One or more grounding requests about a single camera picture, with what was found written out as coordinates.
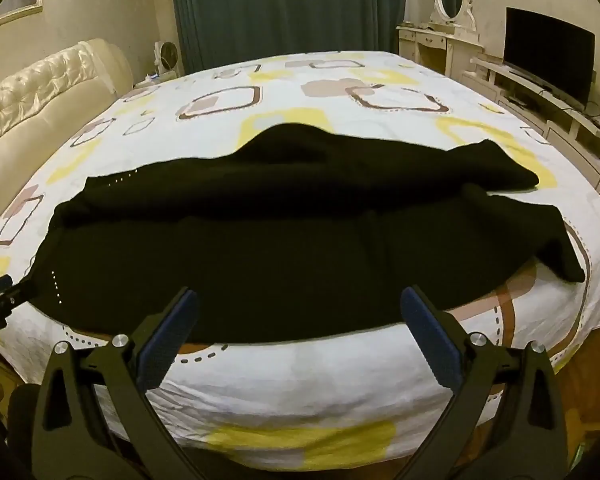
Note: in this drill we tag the round white bedside fan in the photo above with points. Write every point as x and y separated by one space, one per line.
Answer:
168 56

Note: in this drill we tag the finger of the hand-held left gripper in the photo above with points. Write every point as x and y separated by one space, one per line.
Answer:
7 294

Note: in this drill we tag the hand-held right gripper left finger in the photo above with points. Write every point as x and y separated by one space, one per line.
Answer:
167 342

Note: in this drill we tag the white television stand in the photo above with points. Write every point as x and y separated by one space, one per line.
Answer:
545 115

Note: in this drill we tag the teal curtain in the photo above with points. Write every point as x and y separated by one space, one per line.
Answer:
280 5

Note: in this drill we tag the white vanity table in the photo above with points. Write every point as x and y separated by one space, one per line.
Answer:
430 42

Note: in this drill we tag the cream tufted headboard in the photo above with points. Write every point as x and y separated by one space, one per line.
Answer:
40 105

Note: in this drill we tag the black flat television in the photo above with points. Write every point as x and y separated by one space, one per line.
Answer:
547 55

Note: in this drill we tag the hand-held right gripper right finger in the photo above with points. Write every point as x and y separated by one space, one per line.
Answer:
430 342

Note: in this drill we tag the bed with printed sheet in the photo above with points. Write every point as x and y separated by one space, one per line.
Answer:
290 390

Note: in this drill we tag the black pants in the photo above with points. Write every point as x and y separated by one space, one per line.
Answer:
280 240

